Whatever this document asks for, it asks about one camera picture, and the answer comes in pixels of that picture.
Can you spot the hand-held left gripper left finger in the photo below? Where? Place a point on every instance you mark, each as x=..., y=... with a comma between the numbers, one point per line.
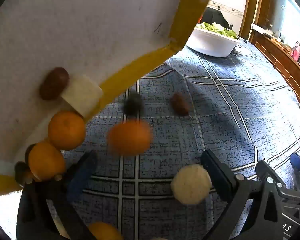
x=81, y=177

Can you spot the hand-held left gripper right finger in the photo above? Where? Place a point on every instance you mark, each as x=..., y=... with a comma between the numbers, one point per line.
x=218, y=173

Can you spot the white sugarcane chunk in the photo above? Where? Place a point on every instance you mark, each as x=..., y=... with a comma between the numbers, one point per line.
x=191, y=185
x=81, y=95

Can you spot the orange mandarin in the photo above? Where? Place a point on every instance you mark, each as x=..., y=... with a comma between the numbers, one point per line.
x=105, y=232
x=130, y=137
x=66, y=130
x=46, y=161

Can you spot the dark purple plum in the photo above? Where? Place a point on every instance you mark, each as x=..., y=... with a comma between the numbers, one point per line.
x=21, y=172
x=133, y=104
x=28, y=152

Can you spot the red jujube date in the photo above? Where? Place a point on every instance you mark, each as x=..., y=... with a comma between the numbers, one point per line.
x=53, y=83
x=180, y=104

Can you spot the white cardboard tray yellow rim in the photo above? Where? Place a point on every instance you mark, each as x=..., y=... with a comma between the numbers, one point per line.
x=77, y=30

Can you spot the blue plaid tablecloth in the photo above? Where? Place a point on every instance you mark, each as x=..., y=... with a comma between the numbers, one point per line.
x=227, y=105

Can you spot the wooden cabinet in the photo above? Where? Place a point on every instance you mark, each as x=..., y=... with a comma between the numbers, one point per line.
x=285, y=65

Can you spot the white bowl with green vegetables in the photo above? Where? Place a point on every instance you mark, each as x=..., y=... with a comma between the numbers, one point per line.
x=210, y=42

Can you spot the window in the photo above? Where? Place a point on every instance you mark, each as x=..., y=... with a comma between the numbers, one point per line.
x=295, y=22

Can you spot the wooden door frame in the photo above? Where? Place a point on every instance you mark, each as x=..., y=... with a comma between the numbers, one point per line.
x=255, y=5

